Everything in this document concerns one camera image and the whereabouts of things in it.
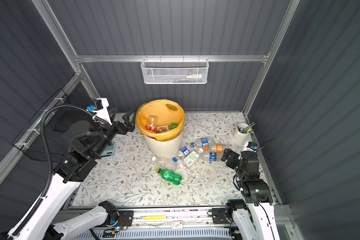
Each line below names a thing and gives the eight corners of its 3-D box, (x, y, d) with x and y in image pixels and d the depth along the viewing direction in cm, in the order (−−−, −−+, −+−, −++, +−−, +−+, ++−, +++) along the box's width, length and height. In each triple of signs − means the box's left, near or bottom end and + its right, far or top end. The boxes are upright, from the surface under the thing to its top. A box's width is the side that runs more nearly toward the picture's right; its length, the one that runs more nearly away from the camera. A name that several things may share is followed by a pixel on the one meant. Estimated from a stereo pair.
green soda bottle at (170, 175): (155, 176, 90) (154, 172, 85) (160, 168, 93) (158, 164, 88) (178, 186, 86) (178, 183, 81) (182, 178, 89) (182, 174, 84)
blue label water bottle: (176, 164, 93) (176, 161, 90) (171, 158, 96) (170, 155, 92) (196, 149, 100) (197, 146, 97) (191, 144, 103) (191, 140, 99)
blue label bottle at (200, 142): (195, 149, 102) (195, 145, 97) (194, 142, 105) (195, 137, 101) (213, 149, 102) (215, 145, 97) (212, 142, 105) (213, 137, 101)
